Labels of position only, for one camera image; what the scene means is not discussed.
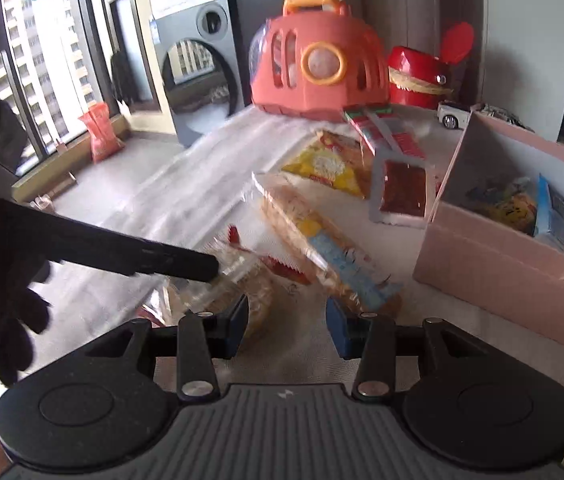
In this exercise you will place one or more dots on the white toy car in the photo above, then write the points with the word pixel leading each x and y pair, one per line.
pixel 453 116

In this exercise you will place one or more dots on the clear packet with brown snack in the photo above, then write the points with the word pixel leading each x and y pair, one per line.
pixel 404 190

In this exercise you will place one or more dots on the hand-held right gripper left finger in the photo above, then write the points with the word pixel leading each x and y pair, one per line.
pixel 237 322

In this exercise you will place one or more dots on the clear bread packet red print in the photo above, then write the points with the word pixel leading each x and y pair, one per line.
pixel 257 285

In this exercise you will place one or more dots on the beige curtain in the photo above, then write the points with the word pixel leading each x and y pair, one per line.
pixel 412 0

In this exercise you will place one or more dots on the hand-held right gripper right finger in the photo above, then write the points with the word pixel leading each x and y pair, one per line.
pixel 337 330

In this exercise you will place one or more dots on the blue yellow snack packet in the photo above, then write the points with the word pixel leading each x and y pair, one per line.
pixel 504 205

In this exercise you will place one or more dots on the black hanging jacket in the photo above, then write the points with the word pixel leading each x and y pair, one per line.
pixel 124 77

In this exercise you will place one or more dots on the orange toy carrier basket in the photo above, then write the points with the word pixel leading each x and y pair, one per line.
pixel 312 90

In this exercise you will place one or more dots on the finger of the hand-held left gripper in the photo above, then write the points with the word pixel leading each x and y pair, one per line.
pixel 112 252

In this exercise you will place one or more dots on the grey washing machine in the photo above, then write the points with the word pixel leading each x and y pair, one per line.
pixel 197 60

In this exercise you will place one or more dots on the red bin with lid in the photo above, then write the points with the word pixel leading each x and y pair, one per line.
pixel 414 67

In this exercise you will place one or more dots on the pink cardboard box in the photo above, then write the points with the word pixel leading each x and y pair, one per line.
pixel 487 270

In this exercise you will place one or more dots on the red green snack packet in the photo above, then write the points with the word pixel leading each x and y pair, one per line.
pixel 392 132

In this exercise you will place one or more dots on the bread packet with blue cartoon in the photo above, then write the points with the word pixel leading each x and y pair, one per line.
pixel 332 255

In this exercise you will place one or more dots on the orange snack bag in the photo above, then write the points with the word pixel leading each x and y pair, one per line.
pixel 102 132

